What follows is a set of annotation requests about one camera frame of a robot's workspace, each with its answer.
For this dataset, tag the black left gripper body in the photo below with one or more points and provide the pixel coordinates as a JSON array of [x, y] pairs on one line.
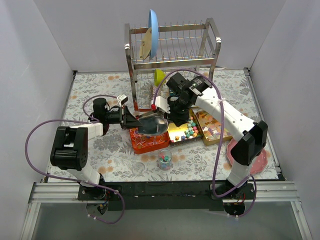
[[122, 117]]

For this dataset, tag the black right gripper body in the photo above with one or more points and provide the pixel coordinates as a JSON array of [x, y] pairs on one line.
[[178, 117]]

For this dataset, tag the orange lollipop candy tin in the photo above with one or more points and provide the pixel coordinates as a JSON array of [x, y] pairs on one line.
[[143, 143]]

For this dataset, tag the metal scoop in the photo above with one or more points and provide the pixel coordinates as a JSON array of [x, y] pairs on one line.
[[153, 123]]

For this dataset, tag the star candy tin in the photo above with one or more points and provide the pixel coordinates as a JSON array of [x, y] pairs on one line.
[[186, 133]]

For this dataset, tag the gold tin of candies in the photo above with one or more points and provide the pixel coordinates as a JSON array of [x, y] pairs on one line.
[[211, 128]]

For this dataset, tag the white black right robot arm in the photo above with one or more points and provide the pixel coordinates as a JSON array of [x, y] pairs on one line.
[[250, 136]]

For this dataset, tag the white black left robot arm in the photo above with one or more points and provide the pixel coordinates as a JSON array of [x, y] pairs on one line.
[[70, 146]]

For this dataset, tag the yellow-green bowl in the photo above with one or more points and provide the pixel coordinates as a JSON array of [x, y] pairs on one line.
[[159, 75]]

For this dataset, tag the patterned ceramic bowl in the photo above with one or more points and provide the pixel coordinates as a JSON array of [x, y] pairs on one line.
[[152, 91]]

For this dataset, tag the steel two-tier dish rack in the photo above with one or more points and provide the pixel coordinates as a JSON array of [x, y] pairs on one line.
[[190, 45]]

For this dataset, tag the clear jar lid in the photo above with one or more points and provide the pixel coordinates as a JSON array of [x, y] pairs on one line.
[[138, 168]]

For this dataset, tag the clear glass jar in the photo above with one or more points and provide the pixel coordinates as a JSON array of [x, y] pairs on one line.
[[165, 159]]

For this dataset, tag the beige plate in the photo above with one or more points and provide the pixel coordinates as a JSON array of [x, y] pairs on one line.
[[146, 45]]

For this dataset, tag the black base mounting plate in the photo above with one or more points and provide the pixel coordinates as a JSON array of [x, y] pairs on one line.
[[165, 195]]

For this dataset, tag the light blue plate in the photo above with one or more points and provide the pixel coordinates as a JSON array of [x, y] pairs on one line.
[[154, 25]]

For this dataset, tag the pink polka dot plate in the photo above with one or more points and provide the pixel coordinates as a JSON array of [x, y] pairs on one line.
[[259, 163]]

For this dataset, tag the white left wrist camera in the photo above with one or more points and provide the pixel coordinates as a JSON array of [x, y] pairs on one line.
[[121, 99]]

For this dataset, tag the aluminium frame rail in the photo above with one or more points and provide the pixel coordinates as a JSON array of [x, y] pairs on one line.
[[267, 191]]

